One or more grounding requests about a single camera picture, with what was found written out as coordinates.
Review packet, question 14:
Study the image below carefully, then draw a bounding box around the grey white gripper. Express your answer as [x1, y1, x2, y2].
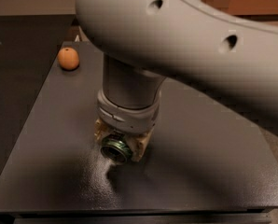
[94, 90, 160, 161]

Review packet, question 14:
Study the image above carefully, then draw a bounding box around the green soda can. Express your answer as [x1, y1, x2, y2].
[101, 135, 132, 164]

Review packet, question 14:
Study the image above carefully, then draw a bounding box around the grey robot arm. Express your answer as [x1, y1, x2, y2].
[76, 0, 278, 163]

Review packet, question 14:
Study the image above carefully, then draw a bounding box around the orange fruit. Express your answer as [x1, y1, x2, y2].
[57, 48, 79, 71]

